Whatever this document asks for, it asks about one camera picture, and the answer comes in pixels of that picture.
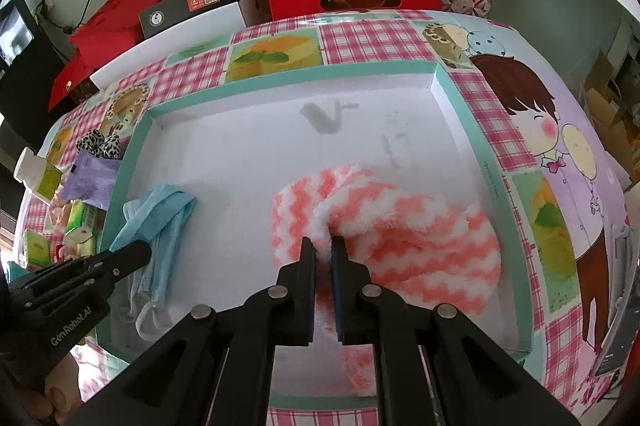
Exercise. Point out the black box with label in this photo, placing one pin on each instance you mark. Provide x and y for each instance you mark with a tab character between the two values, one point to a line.
175	11

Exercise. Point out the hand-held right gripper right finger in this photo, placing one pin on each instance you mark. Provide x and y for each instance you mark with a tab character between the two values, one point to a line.
339	291

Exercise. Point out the blue face mask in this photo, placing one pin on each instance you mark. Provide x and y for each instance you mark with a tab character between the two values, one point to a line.
160	216

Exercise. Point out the leopard print scrunchie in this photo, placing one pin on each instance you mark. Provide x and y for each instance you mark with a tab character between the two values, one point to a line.
102	145

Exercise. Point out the small monitor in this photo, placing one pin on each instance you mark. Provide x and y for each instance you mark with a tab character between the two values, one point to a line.
15	36

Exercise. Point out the purple packet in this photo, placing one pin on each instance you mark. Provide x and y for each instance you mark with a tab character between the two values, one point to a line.
95	178

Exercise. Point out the white board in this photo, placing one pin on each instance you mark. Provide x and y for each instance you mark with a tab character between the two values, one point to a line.
165	43

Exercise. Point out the teal-rimmed white box tray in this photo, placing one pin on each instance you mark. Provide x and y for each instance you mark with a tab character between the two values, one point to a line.
240	146

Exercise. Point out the white bottle green label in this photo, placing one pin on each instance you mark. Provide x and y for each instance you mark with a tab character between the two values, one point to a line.
37	176

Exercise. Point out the black cabinet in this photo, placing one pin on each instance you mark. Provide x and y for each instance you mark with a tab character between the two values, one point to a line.
30	91

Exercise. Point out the wall power socket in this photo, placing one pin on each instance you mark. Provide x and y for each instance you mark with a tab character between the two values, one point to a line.
45	7

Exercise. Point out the green tissue pack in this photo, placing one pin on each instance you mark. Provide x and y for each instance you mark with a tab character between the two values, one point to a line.
82	218
36	248

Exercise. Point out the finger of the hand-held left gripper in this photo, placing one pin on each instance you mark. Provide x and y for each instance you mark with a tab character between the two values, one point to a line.
115	262

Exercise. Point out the pile of cardboard boxes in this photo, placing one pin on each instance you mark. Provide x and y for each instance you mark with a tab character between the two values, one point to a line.
607	106

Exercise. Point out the smartphone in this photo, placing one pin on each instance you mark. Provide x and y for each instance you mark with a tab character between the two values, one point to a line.
614	346

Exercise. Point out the person's left hand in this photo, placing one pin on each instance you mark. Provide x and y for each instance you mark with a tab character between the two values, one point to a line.
62	381

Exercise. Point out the red paper bag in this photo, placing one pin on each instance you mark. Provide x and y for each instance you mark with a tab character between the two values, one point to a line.
70	78

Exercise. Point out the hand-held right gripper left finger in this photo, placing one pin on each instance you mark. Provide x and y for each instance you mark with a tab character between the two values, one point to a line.
309	286

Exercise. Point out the flat red box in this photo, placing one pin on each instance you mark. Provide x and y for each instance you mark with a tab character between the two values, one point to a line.
125	11

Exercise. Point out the pink floral cloth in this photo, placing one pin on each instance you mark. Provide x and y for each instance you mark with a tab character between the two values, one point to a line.
60	212

